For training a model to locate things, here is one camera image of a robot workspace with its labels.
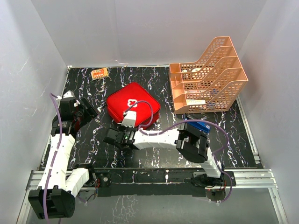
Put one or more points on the orange snack packet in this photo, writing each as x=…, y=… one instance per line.
x=99, y=73

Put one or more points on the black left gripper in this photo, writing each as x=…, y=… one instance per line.
x=90, y=112

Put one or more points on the orange mesh file organizer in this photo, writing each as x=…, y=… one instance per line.
x=210, y=84

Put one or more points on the red black medicine case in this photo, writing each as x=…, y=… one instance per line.
x=133, y=97

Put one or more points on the blue stapler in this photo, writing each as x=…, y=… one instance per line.
x=199, y=125

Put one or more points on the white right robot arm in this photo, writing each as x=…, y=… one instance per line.
x=187, y=139

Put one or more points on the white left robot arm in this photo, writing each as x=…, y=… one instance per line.
x=56, y=193

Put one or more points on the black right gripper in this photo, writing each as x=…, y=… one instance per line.
x=121, y=128

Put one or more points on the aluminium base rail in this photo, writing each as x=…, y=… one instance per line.
x=245, y=179

